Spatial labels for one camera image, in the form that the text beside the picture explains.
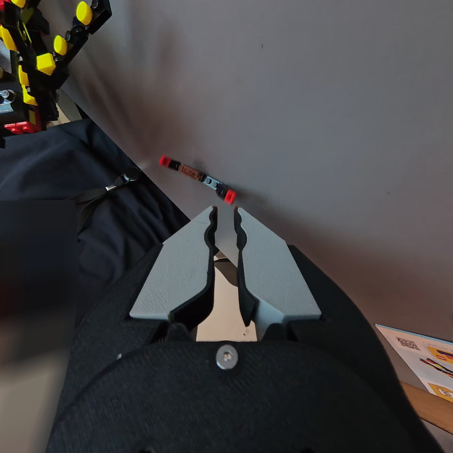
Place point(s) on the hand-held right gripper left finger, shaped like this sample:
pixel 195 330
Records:
pixel 173 279

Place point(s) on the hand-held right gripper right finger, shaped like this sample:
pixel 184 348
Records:
pixel 276 279

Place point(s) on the red and black lego leg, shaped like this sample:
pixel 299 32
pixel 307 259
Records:
pixel 189 171

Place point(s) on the black and yellow lego spider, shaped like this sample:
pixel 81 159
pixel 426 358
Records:
pixel 35 60

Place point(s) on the lego instruction booklet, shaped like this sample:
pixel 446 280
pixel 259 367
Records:
pixel 424 357

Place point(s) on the dark navy clothing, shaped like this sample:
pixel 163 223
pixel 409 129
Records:
pixel 53 159

